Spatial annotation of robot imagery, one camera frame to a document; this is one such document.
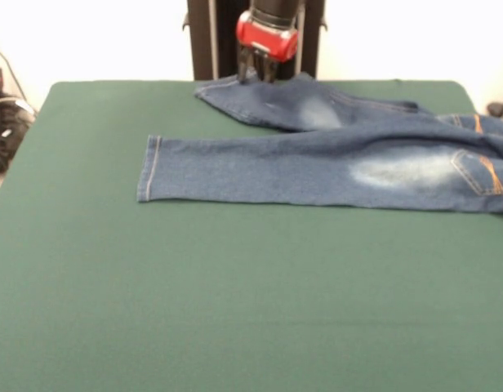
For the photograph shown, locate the grey chair base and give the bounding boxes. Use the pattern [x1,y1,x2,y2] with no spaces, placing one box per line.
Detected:
[486,77,503,160]

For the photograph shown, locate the dark green table cloth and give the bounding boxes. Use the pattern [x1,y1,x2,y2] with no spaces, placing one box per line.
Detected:
[0,79,503,392]

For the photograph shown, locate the blue denim jeans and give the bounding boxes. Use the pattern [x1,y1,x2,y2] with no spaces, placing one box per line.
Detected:
[136,72,503,216]

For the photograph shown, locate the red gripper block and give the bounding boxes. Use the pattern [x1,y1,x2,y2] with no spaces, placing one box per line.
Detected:
[234,10,300,85]

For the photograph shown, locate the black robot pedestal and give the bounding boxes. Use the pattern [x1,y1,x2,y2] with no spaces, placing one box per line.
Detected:
[181,0,329,81]

